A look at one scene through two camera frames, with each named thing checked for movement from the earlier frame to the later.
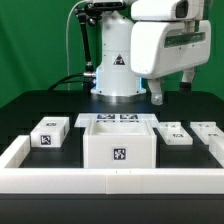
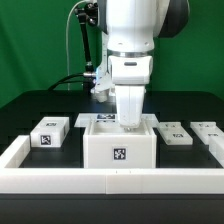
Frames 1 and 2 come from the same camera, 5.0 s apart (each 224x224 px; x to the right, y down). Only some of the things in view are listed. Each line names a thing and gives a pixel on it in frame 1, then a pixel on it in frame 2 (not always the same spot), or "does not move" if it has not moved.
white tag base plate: (84, 118) does not move
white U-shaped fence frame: (108, 180) does not move
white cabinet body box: (119, 145) does not move
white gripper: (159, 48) to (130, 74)
